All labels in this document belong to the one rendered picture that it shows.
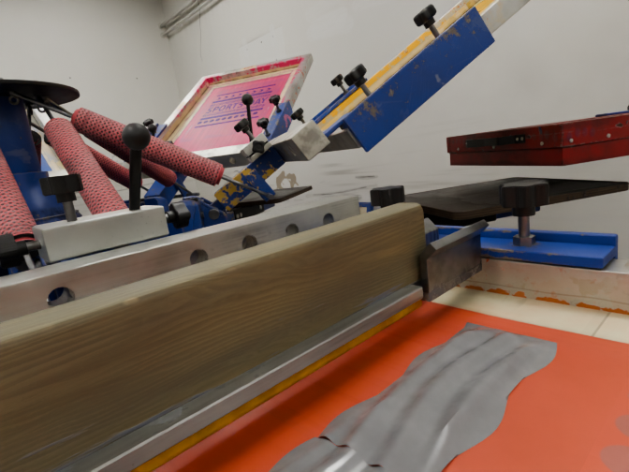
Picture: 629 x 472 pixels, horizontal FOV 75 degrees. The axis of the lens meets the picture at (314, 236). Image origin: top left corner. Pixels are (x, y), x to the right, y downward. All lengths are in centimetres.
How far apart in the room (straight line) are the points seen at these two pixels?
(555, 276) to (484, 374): 15
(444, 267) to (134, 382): 26
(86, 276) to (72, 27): 433
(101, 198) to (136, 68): 410
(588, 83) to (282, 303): 203
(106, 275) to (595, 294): 44
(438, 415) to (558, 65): 205
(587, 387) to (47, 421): 29
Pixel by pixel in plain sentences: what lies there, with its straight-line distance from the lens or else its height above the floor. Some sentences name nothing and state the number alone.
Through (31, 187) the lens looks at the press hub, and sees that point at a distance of 100.
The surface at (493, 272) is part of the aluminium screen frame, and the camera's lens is 44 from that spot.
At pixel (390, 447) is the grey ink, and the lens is 24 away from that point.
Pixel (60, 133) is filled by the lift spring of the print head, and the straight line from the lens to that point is 86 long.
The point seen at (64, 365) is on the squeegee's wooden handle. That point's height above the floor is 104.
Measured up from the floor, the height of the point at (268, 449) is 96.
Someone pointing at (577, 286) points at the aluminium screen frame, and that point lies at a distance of 42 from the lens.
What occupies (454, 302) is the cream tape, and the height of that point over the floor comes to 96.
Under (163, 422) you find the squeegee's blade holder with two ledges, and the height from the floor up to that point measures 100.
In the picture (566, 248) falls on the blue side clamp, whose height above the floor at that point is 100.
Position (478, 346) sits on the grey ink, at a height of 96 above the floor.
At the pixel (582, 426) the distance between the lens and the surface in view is 28.
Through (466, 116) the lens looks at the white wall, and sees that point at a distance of 239.
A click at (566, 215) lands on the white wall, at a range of 226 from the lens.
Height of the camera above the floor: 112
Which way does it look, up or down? 12 degrees down
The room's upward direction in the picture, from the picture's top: 8 degrees counter-clockwise
